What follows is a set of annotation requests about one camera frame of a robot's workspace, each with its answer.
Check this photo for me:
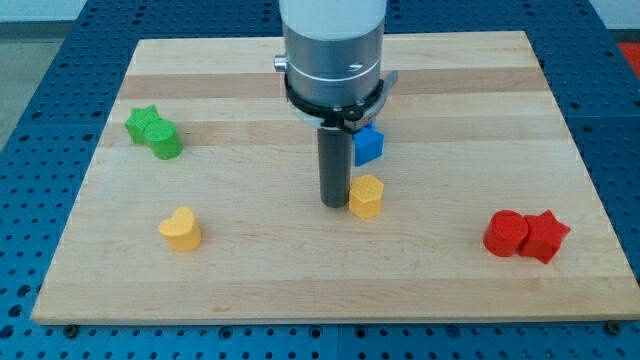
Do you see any green star block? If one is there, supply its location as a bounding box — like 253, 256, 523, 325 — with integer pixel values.
125, 105, 161, 145

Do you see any blue cube block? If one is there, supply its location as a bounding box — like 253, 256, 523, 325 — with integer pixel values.
352, 122, 384, 167

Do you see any wooden board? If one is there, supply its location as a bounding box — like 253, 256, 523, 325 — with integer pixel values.
32, 31, 639, 325

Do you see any red star block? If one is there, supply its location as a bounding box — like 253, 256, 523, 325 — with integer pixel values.
519, 210, 571, 264

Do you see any yellow heart block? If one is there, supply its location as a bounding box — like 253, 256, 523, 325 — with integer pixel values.
158, 206, 202, 252

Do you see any yellow hexagon block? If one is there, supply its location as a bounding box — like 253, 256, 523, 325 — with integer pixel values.
348, 174, 384, 219

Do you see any green cylinder block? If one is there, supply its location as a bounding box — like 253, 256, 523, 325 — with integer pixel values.
143, 119, 183, 160

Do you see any red cylinder block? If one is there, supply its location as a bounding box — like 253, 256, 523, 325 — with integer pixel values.
483, 210, 529, 257

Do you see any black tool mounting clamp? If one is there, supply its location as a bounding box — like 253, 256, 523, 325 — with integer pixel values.
284, 71, 399, 134

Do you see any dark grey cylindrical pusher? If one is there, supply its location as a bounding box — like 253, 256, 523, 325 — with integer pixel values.
317, 129, 352, 208

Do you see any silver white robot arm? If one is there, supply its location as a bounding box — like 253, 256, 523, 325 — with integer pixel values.
274, 0, 398, 208

